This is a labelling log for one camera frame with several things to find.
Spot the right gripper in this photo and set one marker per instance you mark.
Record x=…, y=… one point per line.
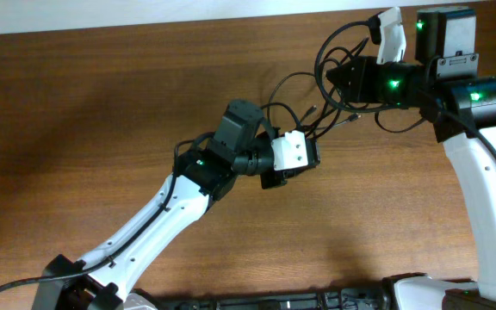
x=358, y=91

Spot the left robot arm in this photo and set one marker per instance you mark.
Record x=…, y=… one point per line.
x=244, y=144

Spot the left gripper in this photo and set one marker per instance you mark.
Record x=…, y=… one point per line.
x=275, y=179

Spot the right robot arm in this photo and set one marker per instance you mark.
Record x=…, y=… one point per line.
x=443, y=85

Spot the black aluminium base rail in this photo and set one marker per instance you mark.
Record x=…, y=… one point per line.
x=338, y=295

